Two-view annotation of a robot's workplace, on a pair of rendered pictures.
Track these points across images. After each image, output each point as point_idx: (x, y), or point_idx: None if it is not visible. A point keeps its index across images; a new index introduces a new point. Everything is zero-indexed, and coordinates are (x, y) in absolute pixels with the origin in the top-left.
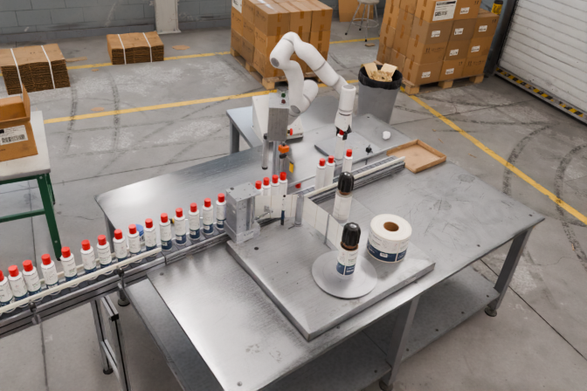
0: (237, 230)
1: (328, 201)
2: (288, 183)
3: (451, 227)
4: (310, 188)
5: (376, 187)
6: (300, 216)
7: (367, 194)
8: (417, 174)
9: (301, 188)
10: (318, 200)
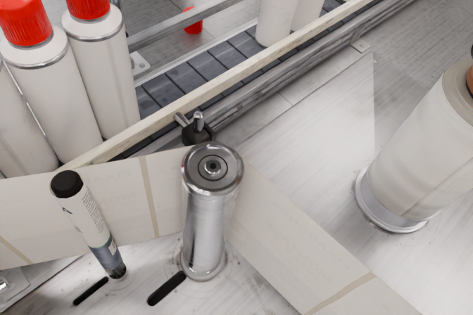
0: None
1: (315, 92)
2: (161, 17)
3: None
4: (240, 35)
5: (433, 18)
6: (212, 254)
7: (417, 44)
8: None
9: (206, 32)
10: (273, 85)
